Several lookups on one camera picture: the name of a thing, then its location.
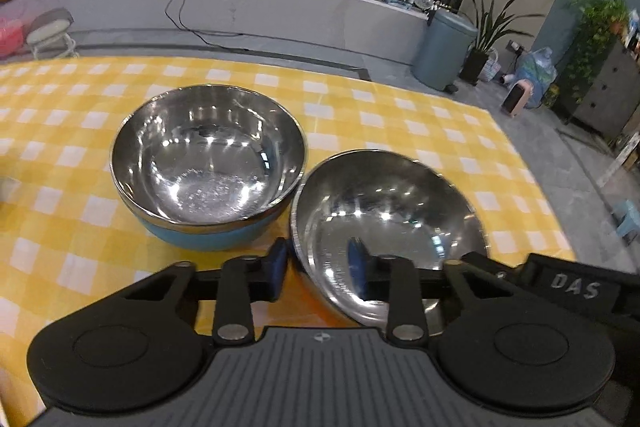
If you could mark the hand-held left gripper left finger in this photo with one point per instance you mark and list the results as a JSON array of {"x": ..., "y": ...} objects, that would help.
[{"x": 277, "y": 268}]

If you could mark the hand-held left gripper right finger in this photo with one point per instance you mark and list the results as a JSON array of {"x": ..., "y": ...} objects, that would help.
[{"x": 356, "y": 268}]

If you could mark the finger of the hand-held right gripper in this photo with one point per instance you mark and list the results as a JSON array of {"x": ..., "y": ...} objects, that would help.
[{"x": 492, "y": 268}]

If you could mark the orange steel bowl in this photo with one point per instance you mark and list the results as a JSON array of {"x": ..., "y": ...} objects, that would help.
[{"x": 380, "y": 207}]

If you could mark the blue steel bowl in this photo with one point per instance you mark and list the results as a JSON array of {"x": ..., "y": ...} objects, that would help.
[{"x": 210, "y": 157}]

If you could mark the small blue stool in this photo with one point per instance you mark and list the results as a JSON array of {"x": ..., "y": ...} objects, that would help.
[{"x": 627, "y": 217}]

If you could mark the small beige heater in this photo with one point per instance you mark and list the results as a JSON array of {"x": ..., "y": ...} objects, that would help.
[{"x": 517, "y": 99}]

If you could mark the white hair dryer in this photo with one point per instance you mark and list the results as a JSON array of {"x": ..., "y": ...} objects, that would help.
[{"x": 507, "y": 80}]

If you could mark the grey drawer cabinet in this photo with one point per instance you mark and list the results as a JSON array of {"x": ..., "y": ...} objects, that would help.
[{"x": 607, "y": 92}]

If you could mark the large water bottle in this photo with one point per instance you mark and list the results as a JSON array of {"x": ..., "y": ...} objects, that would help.
[{"x": 537, "y": 74}]

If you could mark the woven basket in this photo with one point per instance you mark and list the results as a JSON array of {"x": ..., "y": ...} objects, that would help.
[{"x": 490, "y": 67}]

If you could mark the yellow checkered tablecloth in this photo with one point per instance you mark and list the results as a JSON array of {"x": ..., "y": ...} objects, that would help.
[{"x": 75, "y": 232}]

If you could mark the grey-blue trash can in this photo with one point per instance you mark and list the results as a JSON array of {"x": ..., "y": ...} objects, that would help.
[{"x": 442, "y": 52}]

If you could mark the potted long-leaf plant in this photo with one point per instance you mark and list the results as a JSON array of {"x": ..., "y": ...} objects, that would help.
[{"x": 482, "y": 27}]

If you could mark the pothos plant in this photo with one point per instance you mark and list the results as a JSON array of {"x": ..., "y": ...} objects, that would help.
[{"x": 597, "y": 22}]

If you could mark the grey round stool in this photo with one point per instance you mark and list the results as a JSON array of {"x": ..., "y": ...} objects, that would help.
[{"x": 50, "y": 32}]

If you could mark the pink plastic case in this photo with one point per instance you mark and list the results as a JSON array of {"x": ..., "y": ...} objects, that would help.
[{"x": 10, "y": 38}]

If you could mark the wall outlet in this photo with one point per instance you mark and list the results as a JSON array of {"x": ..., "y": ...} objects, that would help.
[{"x": 514, "y": 47}]

